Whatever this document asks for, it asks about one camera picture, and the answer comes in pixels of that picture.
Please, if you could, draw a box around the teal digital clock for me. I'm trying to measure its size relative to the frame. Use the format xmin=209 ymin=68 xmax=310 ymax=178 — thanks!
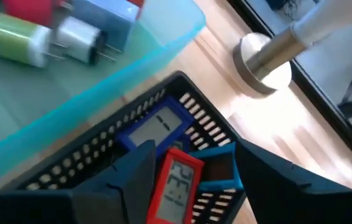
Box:
xmin=189 ymin=142 xmax=245 ymax=192

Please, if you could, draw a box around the white bulb table lamp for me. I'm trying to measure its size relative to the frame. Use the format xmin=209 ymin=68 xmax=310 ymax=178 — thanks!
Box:
xmin=232 ymin=0 xmax=352 ymax=96

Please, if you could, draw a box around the black slotted plastic basket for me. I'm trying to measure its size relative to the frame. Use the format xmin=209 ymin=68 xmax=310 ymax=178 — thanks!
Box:
xmin=0 ymin=70 xmax=247 ymax=224

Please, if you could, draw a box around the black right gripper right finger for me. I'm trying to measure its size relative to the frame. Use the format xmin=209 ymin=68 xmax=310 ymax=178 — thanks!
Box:
xmin=234 ymin=138 xmax=352 ymax=224

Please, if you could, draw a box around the red digital clock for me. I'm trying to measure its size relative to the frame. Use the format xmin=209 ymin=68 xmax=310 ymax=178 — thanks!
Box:
xmin=146 ymin=147 xmax=205 ymax=224

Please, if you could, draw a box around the black aluminium table frame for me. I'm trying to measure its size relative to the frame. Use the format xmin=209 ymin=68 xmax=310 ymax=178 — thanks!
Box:
xmin=227 ymin=0 xmax=352 ymax=177

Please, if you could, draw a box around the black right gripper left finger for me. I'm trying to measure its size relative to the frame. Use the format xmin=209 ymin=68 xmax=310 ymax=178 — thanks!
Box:
xmin=0 ymin=139 xmax=157 ymax=224

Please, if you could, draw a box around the red multi-port charger block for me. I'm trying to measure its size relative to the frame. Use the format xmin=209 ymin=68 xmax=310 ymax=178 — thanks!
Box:
xmin=126 ymin=0 xmax=146 ymax=19

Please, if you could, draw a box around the pink wall charger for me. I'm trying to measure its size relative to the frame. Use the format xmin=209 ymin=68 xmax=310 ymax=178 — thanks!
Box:
xmin=1 ymin=0 xmax=74 ymax=29

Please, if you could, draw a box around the lavender multi-port charger block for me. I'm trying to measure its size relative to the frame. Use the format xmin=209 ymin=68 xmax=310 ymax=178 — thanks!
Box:
xmin=70 ymin=0 xmax=141 ymax=52

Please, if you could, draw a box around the green white USB charger cube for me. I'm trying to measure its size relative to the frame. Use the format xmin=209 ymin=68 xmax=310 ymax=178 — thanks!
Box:
xmin=0 ymin=12 xmax=67 ymax=68

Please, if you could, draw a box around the teal translucent plastic bin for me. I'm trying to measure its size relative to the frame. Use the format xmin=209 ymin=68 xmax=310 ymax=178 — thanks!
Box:
xmin=0 ymin=0 xmax=207 ymax=190

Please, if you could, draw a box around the blue digital clock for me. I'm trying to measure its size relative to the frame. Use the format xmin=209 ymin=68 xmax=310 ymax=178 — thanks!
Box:
xmin=115 ymin=95 xmax=195 ymax=158

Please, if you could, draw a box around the white black USB charger cube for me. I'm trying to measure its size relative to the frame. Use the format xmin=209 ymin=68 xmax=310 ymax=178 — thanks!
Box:
xmin=51 ymin=16 xmax=118 ymax=66

